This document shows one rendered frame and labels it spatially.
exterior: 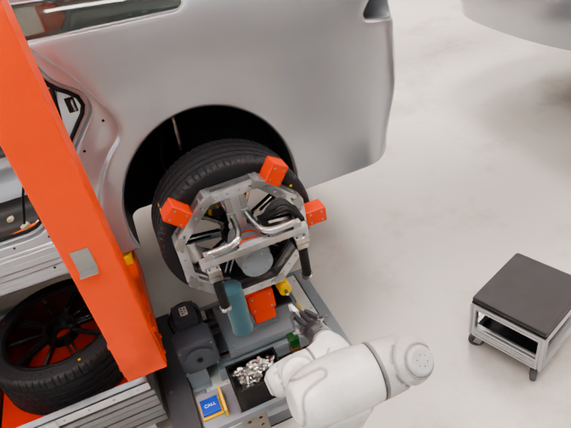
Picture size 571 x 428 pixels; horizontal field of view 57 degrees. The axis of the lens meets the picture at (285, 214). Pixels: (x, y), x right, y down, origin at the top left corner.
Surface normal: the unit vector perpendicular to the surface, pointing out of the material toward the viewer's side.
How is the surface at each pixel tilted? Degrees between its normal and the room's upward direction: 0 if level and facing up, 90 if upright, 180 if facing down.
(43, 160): 90
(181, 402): 0
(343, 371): 14
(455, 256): 0
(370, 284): 0
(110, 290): 90
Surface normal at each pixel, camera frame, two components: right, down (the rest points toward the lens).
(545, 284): -0.15, -0.80
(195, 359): 0.36, 0.50
